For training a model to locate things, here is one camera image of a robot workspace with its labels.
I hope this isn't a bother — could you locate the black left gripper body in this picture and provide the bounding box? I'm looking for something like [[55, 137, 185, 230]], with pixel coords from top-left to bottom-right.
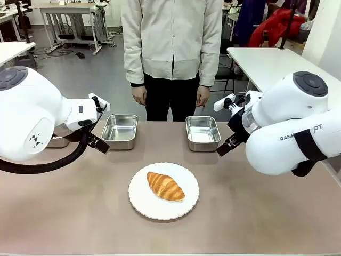
[[63, 125, 91, 144]]

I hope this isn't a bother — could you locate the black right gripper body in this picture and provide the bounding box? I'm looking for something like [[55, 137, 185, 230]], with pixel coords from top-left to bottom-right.
[[226, 107, 251, 143]]

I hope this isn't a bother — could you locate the person's right forearm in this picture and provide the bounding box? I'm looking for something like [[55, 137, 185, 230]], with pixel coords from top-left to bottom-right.
[[121, 34, 146, 87]]

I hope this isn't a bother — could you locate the person's left forearm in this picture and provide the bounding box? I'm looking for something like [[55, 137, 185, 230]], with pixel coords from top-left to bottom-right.
[[198, 34, 224, 88]]

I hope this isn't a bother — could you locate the partly hidden steel container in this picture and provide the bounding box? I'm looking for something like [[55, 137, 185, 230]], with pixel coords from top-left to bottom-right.
[[45, 133, 71, 149]]

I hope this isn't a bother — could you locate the rectangular steel container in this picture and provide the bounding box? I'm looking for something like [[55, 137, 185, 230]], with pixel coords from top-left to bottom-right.
[[185, 115, 222, 153], [101, 114, 139, 151]]

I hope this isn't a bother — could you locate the golden croissant bread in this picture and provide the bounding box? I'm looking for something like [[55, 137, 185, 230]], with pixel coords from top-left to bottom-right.
[[146, 171, 186, 203]]

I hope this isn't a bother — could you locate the person's left hand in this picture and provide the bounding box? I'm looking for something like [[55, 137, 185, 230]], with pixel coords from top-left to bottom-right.
[[196, 85, 210, 108]]

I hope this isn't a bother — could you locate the person's right hand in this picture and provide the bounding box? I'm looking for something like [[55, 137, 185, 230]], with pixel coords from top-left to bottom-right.
[[132, 84, 148, 107]]

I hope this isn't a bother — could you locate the black office chair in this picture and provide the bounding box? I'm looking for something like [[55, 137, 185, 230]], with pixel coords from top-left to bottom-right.
[[214, 38, 237, 93]]

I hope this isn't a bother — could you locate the white side table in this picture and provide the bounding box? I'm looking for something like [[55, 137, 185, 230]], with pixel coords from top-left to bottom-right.
[[226, 47, 341, 113]]

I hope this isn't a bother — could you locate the white scalloped plate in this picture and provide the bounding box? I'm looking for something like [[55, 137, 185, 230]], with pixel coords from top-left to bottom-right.
[[128, 162, 200, 221]]

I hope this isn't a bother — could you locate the purple cloth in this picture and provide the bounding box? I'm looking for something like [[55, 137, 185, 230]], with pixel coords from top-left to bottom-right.
[[233, 0, 270, 47]]

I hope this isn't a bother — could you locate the red jacket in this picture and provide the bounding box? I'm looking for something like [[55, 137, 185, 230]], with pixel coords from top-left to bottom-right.
[[248, 7, 306, 49]]

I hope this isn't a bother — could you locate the white table with pole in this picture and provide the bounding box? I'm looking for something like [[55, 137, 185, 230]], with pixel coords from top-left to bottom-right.
[[0, 41, 37, 68]]

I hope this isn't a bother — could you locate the person in cream jacket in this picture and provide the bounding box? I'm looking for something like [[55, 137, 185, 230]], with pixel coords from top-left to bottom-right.
[[120, 0, 224, 122]]

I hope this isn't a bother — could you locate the black clamp pole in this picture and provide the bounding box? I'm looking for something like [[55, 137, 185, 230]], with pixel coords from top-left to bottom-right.
[[278, 0, 297, 50]]

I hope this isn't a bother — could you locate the grey background desk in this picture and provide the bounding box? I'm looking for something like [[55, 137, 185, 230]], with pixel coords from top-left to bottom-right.
[[39, 2, 110, 56]]

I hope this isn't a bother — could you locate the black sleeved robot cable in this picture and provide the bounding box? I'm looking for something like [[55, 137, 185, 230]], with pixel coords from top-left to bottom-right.
[[0, 103, 108, 174]]

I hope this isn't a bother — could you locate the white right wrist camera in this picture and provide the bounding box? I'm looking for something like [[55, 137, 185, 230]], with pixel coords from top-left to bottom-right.
[[213, 93, 246, 116]]

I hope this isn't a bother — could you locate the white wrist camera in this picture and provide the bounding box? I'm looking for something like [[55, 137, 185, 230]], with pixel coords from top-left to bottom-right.
[[88, 92, 111, 113], [213, 93, 246, 116]]

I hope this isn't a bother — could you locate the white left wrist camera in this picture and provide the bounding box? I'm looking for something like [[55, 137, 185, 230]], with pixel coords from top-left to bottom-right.
[[88, 92, 111, 113]]

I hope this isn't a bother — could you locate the black strap on arm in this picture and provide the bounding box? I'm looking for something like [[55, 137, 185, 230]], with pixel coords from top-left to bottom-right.
[[292, 129, 329, 163]]

